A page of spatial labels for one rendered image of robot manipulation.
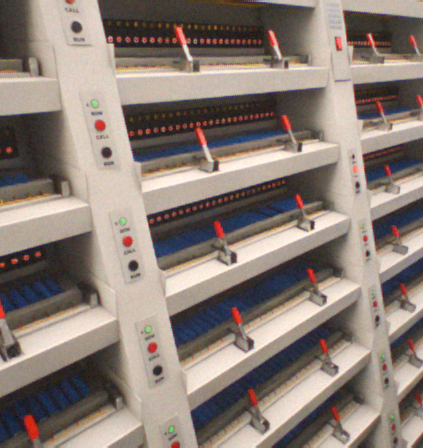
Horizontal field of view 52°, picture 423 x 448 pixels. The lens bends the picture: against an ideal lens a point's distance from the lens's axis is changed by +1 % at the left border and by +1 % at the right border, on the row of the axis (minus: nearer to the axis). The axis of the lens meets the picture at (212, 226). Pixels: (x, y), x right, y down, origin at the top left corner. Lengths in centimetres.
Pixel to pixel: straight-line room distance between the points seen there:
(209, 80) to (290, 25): 44
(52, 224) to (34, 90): 20
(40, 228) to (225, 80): 47
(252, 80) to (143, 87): 27
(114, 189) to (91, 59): 21
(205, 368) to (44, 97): 58
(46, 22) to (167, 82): 22
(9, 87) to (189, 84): 32
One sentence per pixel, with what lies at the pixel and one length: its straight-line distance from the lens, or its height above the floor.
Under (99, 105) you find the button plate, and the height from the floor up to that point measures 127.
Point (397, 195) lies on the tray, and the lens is 142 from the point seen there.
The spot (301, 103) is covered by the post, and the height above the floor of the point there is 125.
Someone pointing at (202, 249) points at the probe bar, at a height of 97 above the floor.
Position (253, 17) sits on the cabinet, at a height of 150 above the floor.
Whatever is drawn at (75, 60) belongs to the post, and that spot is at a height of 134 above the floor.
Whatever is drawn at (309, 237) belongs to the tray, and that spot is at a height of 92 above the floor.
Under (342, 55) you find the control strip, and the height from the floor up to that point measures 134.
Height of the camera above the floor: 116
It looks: 9 degrees down
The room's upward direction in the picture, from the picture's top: 11 degrees counter-clockwise
